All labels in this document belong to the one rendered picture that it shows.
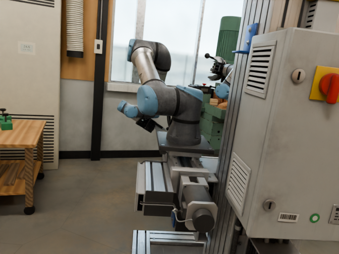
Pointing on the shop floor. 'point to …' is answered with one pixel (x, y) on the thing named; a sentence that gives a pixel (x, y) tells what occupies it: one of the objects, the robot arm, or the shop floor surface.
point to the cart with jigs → (32, 137)
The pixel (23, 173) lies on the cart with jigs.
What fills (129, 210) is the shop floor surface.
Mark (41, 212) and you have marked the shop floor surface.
